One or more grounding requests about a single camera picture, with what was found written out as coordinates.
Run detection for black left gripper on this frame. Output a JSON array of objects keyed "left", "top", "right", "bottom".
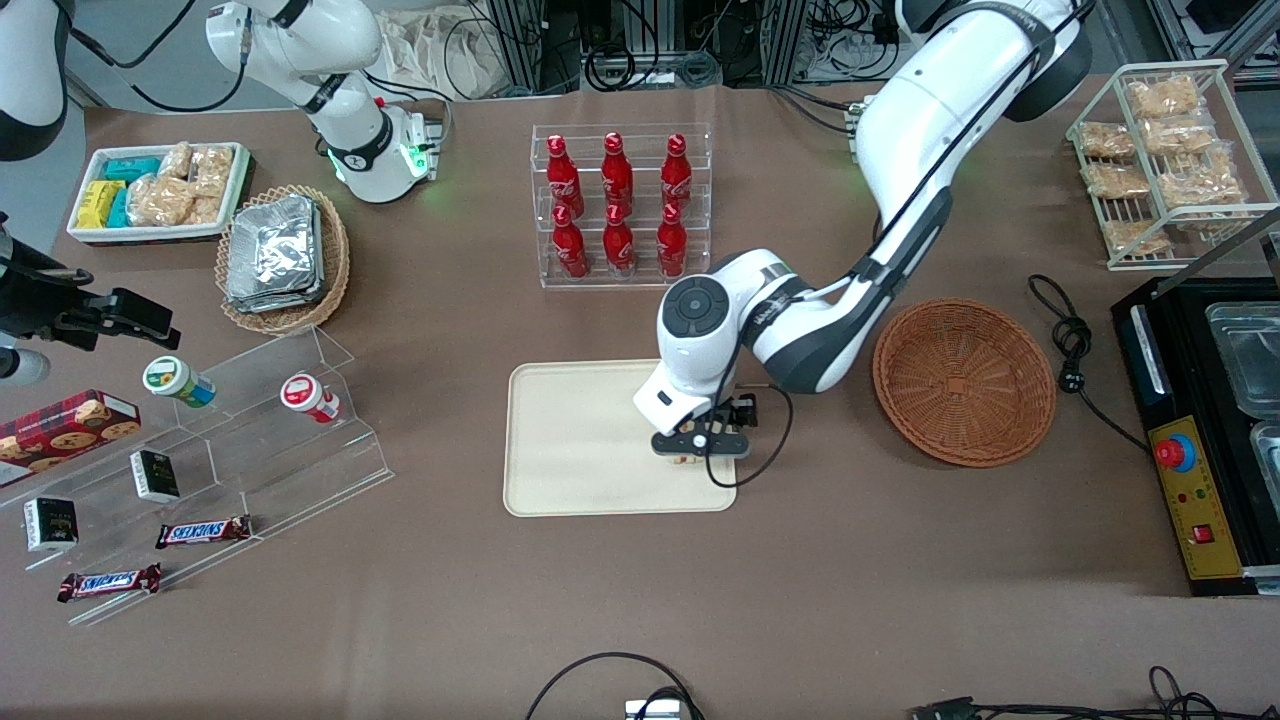
[{"left": 651, "top": 400, "right": 754, "bottom": 461}]

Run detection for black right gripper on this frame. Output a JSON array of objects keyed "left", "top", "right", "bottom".
[{"left": 0, "top": 212, "right": 181, "bottom": 351}]

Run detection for white rectangular snack tray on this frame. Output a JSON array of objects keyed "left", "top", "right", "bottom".
[{"left": 66, "top": 142, "right": 252, "bottom": 247}]

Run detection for cream rectangular tray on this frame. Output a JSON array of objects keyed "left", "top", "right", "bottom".
[{"left": 503, "top": 357, "right": 738, "bottom": 518}]

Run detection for light oval wicker basket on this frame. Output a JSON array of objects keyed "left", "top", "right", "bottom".
[{"left": 215, "top": 184, "right": 352, "bottom": 336}]

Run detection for brown round wicker basket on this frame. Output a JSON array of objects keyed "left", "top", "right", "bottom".
[{"left": 872, "top": 298, "right": 1058, "bottom": 469}]

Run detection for green lid yogurt cup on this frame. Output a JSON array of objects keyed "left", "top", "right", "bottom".
[{"left": 142, "top": 355, "right": 218, "bottom": 409}]

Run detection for yellow snack packet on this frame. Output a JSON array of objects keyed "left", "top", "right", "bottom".
[{"left": 77, "top": 180, "right": 126, "bottom": 230}]

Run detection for red tartan cookie box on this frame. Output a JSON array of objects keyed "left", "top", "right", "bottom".
[{"left": 0, "top": 389, "right": 143, "bottom": 490}]

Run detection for small black box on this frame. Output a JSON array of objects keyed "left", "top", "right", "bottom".
[
  {"left": 23, "top": 497, "right": 80, "bottom": 554},
  {"left": 130, "top": 450, "right": 182, "bottom": 504}
]

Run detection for silver foil pack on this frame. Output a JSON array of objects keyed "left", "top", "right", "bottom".
[
  {"left": 228, "top": 195, "right": 321, "bottom": 301},
  {"left": 224, "top": 205, "right": 327, "bottom": 316}
]

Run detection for clear acrylic bottle rack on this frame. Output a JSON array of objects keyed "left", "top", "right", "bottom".
[{"left": 530, "top": 123, "right": 713, "bottom": 291}]

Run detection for red lid yogurt cup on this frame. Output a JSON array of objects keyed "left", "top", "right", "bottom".
[{"left": 280, "top": 373, "right": 342, "bottom": 425}]

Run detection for red cola bottle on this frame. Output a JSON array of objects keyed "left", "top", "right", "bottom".
[
  {"left": 545, "top": 134, "right": 585, "bottom": 215},
  {"left": 552, "top": 205, "right": 590, "bottom": 280},
  {"left": 601, "top": 131, "right": 636, "bottom": 211},
  {"left": 656, "top": 203, "right": 690, "bottom": 280},
  {"left": 660, "top": 132, "right": 695, "bottom": 209},
  {"left": 603, "top": 203, "right": 637, "bottom": 277}
]

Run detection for clear acrylic stepped stand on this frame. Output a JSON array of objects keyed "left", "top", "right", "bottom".
[{"left": 0, "top": 324, "right": 395, "bottom": 629}]

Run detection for snickers bar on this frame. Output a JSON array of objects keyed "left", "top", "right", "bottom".
[
  {"left": 57, "top": 563, "right": 163, "bottom": 604},
  {"left": 155, "top": 515, "right": 254, "bottom": 551}
]

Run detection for cream cloth bag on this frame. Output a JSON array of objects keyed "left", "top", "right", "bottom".
[{"left": 378, "top": 8, "right": 503, "bottom": 101}]

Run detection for clear cracker bag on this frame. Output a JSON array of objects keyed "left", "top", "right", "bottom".
[
  {"left": 1140, "top": 115, "right": 1219, "bottom": 157},
  {"left": 1083, "top": 162, "right": 1151, "bottom": 200},
  {"left": 1080, "top": 121, "right": 1137, "bottom": 161},
  {"left": 1157, "top": 150, "right": 1247, "bottom": 212},
  {"left": 1103, "top": 219, "right": 1172, "bottom": 257},
  {"left": 1127, "top": 75, "right": 1205, "bottom": 121}
]

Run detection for black sealing machine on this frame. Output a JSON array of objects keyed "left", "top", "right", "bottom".
[{"left": 1112, "top": 272, "right": 1280, "bottom": 599}]

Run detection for clear plastic container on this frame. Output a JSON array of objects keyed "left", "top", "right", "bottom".
[
  {"left": 1250, "top": 420, "right": 1280, "bottom": 503},
  {"left": 1205, "top": 302, "right": 1280, "bottom": 420}
]

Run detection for grey metal bar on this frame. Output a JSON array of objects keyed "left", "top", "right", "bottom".
[{"left": 1160, "top": 204, "right": 1280, "bottom": 293}]

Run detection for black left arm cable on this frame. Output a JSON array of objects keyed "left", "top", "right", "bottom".
[{"left": 703, "top": 0, "right": 1096, "bottom": 491}]

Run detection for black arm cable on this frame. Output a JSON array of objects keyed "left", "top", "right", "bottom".
[
  {"left": 62, "top": 0, "right": 253, "bottom": 114},
  {"left": 703, "top": 0, "right": 1096, "bottom": 491}
]

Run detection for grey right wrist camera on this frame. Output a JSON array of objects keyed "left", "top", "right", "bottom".
[{"left": 0, "top": 345, "right": 52, "bottom": 389}]

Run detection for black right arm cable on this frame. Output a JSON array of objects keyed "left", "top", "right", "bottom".
[{"left": 62, "top": 0, "right": 253, "bottom": 114}]

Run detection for black looped cable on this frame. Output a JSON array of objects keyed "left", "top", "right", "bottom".
[{"left": 525, "top": 652, "right": 707, "bottom": 720}]

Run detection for black left base cables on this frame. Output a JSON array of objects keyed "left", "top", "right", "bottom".
[{"left": 768, "top": 84, "right": 866, "bottom": 137}]

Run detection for black connector with cable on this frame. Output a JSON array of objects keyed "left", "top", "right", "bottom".
[{"left": 912, "top": 666, "right": 1280, "bottom": 720}]

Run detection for coiled black cable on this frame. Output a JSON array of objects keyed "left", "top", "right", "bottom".
[{"left": 584, "top": 42, "right": 638, "bottom": 93}]

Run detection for black power cable with plug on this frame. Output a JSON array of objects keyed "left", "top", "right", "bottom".
[{"left": 1028, "top": 274, "right": 1151, "bottom": 454}]

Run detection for white wire rack basket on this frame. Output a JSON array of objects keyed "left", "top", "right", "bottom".
[{"left": 1065, "top": 59, "right": 1280, "bottom": 273}]

